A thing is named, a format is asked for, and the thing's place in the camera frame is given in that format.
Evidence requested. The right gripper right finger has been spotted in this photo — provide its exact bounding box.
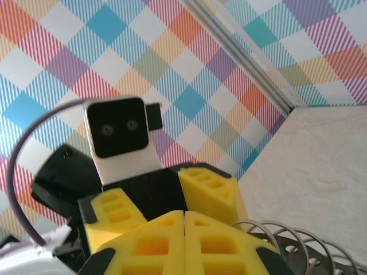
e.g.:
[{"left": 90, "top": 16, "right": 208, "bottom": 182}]
[{"left": 185, "top": 210, "right": 296, "bottom": 275}]

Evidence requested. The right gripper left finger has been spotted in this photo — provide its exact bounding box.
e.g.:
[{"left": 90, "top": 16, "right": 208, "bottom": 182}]
[{"left": 77, "top": 210, "right": 184, "bottom": 275}]

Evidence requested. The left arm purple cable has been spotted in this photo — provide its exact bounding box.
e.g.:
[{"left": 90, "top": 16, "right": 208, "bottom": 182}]
[{"left": 7, "top": 99, "right": 87, "bottom": 247}]

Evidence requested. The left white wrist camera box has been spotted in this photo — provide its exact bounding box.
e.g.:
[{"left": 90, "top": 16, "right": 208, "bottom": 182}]
[{"left": 83, "top": 94, "right": 164, "bottom": 187}]

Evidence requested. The aluminium frame post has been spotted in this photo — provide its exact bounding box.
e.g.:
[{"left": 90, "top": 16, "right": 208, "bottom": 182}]
[{"left": 180, "top": 0, "right": 296, "bottom": 117}]

